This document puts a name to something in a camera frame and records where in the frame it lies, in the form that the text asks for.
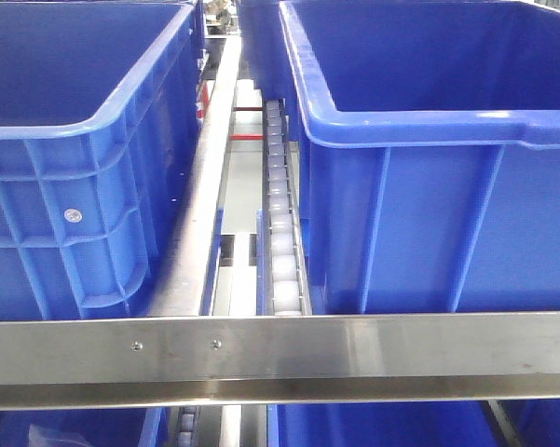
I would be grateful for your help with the blue bin left on rack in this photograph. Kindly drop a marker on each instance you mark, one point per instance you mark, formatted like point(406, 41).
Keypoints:
point(98, 131)

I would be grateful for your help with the white roller conveyor track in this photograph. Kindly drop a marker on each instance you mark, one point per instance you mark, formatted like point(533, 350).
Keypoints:
point(285, 291)

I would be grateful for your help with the steel rack front rail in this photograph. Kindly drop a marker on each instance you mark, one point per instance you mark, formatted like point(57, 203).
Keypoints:
point(216, 360)

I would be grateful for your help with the blue bin on rack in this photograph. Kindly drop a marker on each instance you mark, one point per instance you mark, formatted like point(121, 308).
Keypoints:
point(98, 131)
point(430, 140)

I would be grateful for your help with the blue bin right on rack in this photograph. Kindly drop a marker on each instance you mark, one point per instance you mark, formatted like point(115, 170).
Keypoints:
point(430, 140)

